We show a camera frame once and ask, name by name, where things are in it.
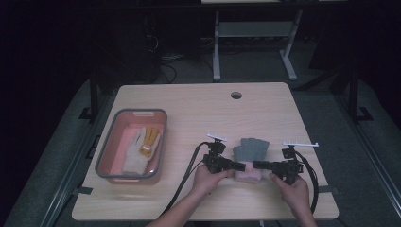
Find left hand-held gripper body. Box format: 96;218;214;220
202;132;235;174

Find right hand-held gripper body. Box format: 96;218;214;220
272;141;320;185

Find beige glove with bear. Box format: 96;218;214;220
122;126;163;176

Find pink basin with grey rim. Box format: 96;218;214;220
95;108;168;185

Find person's left hand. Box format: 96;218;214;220
191;165;233;199

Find person's right hand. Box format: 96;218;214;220
268;172;312;218

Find black tape strip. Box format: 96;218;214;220
76;185;95;196
318;185;340;195

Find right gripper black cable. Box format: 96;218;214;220
294;150;320;216

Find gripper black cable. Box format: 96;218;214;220
294;150;320;216
162;141;212;218

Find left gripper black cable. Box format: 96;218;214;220
162;141;212;218

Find black stand post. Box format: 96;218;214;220
347;64;375;123
78;67;99;122

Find black floor cables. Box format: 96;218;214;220
143;18;214;84

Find grey metal desk frame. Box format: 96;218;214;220
212;9;305;82

